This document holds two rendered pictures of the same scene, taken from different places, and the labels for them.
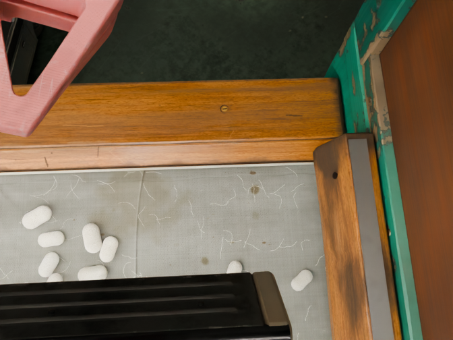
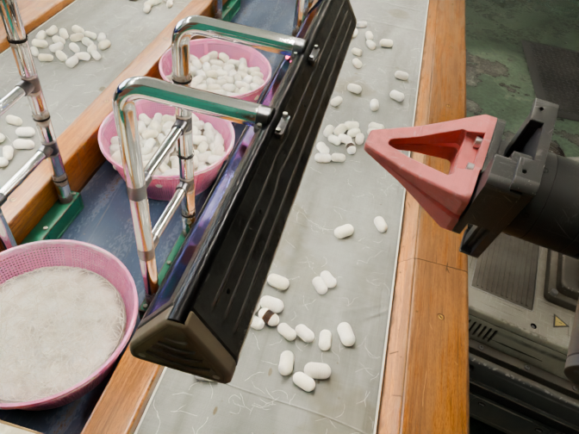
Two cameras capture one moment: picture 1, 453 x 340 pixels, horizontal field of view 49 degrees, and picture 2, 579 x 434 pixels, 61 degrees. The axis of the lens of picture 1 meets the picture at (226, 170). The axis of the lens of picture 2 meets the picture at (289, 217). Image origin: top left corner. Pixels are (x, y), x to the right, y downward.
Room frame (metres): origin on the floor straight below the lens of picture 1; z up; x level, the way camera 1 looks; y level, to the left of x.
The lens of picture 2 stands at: (0.11, -0.18, 1.40)
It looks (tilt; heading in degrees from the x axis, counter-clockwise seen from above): 46 degrees down; 111
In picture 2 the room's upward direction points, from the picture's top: 10 degrees clockwise
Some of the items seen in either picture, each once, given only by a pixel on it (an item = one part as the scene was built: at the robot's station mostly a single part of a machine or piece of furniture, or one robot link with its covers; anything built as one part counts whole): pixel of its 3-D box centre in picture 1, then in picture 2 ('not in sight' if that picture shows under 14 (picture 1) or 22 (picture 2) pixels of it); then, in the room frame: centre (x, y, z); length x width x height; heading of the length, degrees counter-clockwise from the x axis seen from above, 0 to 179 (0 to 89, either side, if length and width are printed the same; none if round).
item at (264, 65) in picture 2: not in sight; (215, 83); (-0.47, 0.72, 0.72); 0.27 x 0.27 x 0.10
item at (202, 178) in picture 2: not in sight; (169, 150); (-0.41, 0.45, 0.72); 0.27 x 0.27 x 0.10
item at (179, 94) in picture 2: not in sight; (218, 200); (-0.15, 0.23, 0.90); 0.20 x 0.19 x 0.45; 103
